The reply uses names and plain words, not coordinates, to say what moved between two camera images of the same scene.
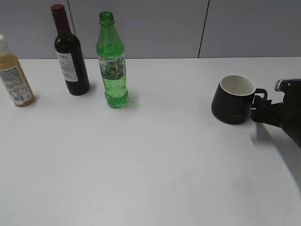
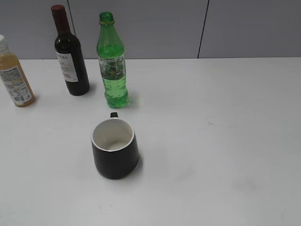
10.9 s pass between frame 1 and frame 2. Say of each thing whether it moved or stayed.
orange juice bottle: stayed
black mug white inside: moved
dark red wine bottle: stayed
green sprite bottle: stayed
